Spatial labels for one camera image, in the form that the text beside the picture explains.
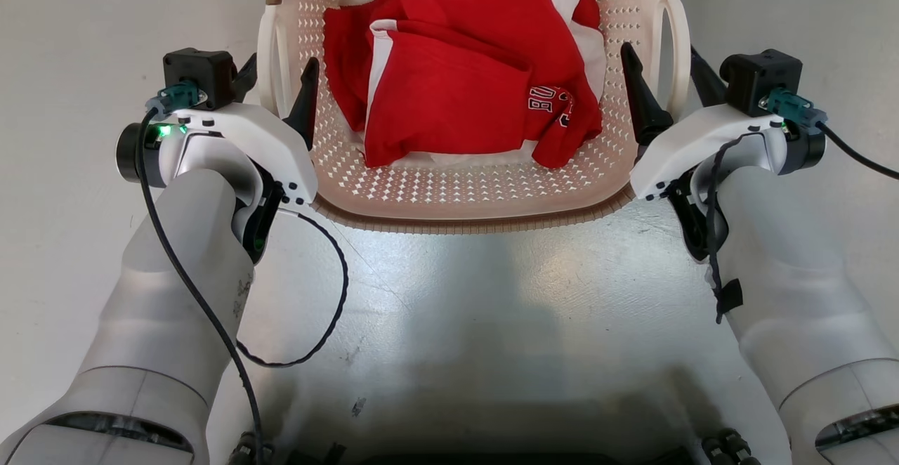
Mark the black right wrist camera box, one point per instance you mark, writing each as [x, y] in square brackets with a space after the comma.
[762, 75]

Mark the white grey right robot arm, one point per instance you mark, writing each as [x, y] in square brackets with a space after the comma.
[793, 296]

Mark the dark robot base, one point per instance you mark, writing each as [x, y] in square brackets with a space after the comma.
[730, 447]

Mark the red and white jersey shirt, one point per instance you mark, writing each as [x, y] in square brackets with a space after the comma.
[449, 93]

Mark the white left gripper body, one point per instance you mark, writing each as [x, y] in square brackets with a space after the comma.
[270, 142]

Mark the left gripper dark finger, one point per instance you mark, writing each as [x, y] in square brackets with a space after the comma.
[244, 80]
[306, 110]

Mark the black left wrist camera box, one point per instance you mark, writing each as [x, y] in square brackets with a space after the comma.
[198, 75]

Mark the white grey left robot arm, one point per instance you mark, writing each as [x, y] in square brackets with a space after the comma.
[168, 296]

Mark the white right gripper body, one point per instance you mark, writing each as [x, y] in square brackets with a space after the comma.
[692, 142]

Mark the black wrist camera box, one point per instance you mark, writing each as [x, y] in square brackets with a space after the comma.
[198, 75]
[762, 75]

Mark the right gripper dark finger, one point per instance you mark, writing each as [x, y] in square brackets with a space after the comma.
[645, 110]
[705, 86]

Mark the beige perforated plastic laundry basket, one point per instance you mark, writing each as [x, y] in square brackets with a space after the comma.
[449, 194]

